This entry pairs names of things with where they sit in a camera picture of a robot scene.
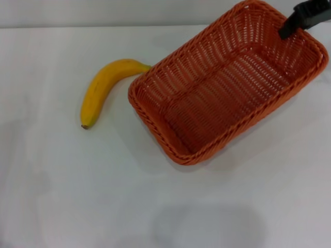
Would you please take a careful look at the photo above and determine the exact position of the orange woven plastic basket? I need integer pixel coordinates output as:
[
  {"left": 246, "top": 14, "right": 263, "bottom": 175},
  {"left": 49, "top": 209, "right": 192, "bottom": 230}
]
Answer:
[{"left": 127, "top": 0, "right": 328, "bottom": 166}]

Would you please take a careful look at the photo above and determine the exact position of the yellow banana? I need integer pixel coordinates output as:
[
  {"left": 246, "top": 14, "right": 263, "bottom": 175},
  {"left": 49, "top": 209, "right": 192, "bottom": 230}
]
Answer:
[{"left": 81, "top": 58, "right": 153, "bottom": 130}]

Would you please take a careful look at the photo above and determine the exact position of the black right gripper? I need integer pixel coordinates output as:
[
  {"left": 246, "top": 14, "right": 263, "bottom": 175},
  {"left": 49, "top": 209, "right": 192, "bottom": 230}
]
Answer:
[{"left": 278, "top": 0, "right": 331, "bottom": 40}]

